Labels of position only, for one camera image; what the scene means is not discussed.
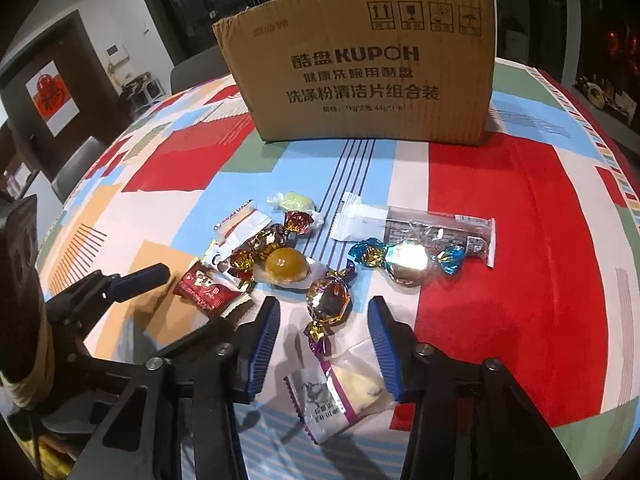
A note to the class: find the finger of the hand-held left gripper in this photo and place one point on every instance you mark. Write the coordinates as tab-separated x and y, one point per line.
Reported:
142	277
200	334

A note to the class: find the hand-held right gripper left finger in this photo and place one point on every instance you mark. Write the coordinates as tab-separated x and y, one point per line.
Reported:
261	347

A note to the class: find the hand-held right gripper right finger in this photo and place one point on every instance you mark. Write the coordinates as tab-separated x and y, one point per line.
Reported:
386	350

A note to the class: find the white purple-striped snack packet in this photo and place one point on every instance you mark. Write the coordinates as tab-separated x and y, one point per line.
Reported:
330	390

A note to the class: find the clear red-striped cake packet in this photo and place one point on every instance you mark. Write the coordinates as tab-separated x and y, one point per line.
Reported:
240	222

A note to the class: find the brown cardboard box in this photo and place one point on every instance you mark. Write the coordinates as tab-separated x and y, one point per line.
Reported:
360	60

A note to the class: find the dark red snack packet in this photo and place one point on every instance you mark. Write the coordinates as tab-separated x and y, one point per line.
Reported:
205	290

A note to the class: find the purple gold foil candy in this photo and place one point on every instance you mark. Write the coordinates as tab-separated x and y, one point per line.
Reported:
327	300

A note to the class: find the yellow pastry in clear wrap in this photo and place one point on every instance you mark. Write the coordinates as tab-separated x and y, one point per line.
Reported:
282	267

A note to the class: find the small red gold foil candy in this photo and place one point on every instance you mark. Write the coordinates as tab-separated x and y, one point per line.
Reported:
242	262

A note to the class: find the blue foil wrapped candy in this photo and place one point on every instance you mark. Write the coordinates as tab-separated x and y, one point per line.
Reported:
405	257

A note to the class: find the grey dining chair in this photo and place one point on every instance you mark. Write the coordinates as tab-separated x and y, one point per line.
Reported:
197	70
77	167

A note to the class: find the brown snack in clear packet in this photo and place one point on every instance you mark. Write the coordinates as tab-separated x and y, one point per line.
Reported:
440	232

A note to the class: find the plain white snack packet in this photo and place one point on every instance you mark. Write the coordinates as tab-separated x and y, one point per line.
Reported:
355	220

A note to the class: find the pale green wrapped candy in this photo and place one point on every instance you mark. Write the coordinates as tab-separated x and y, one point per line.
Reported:
295	201

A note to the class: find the colourful patchwork tablecloth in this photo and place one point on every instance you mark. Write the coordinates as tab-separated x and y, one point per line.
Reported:
500	210

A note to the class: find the white shelf with clutter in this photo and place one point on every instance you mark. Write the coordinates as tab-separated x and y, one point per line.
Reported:
142	90

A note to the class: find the red paper door decoration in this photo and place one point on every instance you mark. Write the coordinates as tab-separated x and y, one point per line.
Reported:
55	97

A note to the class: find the white sideboard with clutter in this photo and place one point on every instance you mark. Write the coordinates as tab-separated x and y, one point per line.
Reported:
607	97

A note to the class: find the white wall control panel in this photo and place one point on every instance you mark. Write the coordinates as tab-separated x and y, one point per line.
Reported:
117	55

